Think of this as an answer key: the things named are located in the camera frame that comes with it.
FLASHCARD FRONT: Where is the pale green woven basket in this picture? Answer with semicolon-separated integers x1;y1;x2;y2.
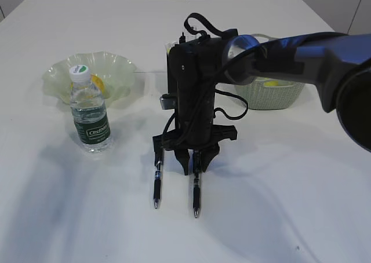
234;33;307;111

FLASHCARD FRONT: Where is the clear water bottle green label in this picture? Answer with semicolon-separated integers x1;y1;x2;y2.
69;64;112;153

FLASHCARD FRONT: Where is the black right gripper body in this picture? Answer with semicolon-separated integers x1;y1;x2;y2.
152;125;237;152

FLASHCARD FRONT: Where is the black pen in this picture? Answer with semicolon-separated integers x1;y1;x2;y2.
153;147;163;209
192;151;201;218
179;32;187;44

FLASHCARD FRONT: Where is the black square pen holder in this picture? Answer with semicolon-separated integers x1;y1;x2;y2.
167;46;180;95

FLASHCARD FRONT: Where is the pale green wavy plate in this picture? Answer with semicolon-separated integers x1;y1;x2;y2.
42;52;136;107

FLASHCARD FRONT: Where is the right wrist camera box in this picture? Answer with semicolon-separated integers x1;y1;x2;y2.
159;93;177;110

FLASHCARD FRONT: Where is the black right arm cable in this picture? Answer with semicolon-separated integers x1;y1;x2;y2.
161;12;250;148

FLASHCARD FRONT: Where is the black blue right robot arm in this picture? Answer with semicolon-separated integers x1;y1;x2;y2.
152;30;370;172

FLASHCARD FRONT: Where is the yellow pear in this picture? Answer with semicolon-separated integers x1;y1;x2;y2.
70;75;105;99

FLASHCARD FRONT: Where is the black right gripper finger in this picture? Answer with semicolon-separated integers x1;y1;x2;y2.
174;149;190;176
199;147;220;173

